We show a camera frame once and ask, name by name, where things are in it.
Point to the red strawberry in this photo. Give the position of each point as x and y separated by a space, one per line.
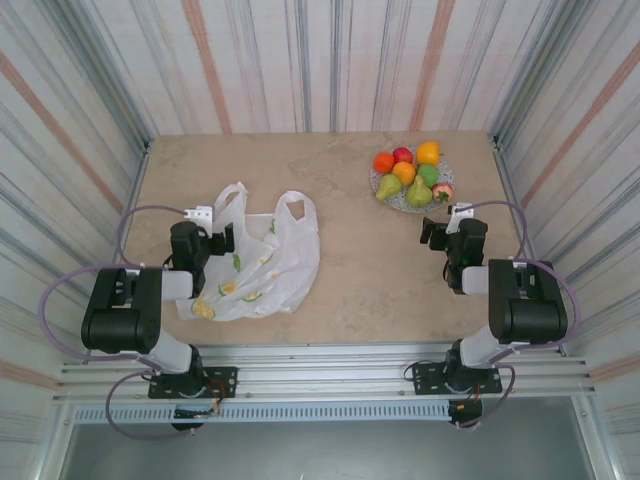
442 192

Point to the green apple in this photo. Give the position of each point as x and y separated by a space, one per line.
428 175

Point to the white printed plastic bag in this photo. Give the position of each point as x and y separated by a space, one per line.
280 260

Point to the green pear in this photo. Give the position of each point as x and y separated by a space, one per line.
419 192
389 187

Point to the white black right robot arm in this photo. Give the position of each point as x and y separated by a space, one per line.
530 315

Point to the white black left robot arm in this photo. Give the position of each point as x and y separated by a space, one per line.
115 325

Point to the speckled round plate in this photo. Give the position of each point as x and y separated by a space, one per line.
400 205

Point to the orange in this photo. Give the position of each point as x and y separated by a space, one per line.
404 173

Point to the yellow-orange round fruit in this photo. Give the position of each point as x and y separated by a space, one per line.
429 152

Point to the red apple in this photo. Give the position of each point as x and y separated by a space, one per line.
403 154

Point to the red-orange tangerine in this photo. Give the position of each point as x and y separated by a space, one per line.
384 161

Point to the black connector box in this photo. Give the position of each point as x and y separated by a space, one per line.
187 426
470 412

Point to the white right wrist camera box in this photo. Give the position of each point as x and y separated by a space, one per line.
455 220

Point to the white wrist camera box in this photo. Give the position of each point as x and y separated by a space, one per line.
455 220
202 213

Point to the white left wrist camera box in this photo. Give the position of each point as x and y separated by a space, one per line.
202 213

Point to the aluminium side rail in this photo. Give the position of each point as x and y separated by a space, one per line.
515 175
134 175

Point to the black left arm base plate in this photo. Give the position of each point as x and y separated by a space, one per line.
225 382

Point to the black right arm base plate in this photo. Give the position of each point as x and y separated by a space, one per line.
425 377

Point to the aluminium mounting rail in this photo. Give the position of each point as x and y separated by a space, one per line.
325 370

